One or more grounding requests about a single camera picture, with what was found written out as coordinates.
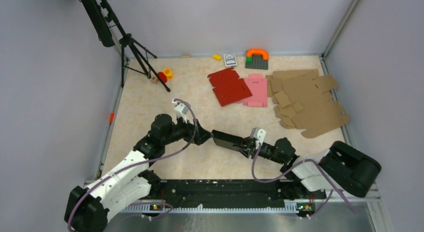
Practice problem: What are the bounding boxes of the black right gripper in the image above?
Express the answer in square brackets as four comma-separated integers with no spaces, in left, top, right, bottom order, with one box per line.
[233,135,286,164]

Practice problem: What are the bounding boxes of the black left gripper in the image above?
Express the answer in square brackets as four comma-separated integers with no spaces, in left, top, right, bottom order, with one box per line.
[162,112,213,146]

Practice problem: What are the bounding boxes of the black corrugated paper box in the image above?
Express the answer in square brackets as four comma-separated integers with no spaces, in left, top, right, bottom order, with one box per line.
[212,130,249,157]

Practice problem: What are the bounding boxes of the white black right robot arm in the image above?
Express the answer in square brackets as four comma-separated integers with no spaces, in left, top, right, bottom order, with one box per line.
[247,138,382,198]

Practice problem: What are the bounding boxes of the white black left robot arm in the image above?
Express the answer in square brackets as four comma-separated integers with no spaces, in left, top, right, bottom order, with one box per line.
[64,114,212,232]

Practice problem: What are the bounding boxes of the playing card deck box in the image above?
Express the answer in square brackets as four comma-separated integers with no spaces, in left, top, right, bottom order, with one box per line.
[223,53,238,68]

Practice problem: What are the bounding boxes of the small wooden cube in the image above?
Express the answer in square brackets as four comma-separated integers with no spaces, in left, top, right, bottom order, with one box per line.
[150,77,159,84]

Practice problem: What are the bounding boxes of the red yellow toy spool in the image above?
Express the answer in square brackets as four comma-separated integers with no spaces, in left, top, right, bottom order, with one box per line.
[157,68,174,83]

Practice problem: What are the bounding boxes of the brown flat cardboard sheets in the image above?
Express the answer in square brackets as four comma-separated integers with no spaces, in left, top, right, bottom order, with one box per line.
[266,69,350,139]

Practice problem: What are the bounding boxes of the pink flat cardboard sheet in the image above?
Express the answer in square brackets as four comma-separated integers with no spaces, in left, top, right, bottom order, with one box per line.
[242,74,268,107]

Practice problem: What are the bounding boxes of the red flat cardboard sheet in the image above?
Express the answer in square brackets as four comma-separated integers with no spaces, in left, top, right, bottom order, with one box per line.
[207,67,252,107]

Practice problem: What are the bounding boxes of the yellow small block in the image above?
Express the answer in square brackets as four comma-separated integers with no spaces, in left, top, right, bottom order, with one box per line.
[212,54,222,61]

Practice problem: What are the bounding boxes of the grey building baseplate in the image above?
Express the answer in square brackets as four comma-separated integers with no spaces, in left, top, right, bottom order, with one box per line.
[245,55,269,70]

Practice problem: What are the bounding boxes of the orange arch toy block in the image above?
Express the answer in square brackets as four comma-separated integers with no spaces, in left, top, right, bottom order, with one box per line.
[245,48,270,60]

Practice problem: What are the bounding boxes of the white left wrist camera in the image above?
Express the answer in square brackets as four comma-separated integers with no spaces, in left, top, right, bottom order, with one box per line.
[171,98,190,123]

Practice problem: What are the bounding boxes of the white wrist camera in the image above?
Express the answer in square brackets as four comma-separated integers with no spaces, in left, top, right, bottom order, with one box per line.
[171,98,190,123]
[249,127,267,149]

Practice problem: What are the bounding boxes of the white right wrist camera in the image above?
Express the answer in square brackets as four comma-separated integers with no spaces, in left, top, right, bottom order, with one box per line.
[249,127,267,149]

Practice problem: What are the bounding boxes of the orange clip on frame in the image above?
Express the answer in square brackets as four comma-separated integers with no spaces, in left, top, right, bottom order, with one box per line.
[109,112,115,123]

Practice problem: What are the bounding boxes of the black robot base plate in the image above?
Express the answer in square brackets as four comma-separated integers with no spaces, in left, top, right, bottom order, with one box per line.
[141,180,327,209]

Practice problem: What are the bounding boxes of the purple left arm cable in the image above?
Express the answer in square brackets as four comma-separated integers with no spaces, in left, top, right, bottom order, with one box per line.
[67,98,200,232]

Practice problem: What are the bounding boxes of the black camera tripod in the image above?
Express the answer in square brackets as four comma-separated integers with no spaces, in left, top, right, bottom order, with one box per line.
[79,0,171,92]

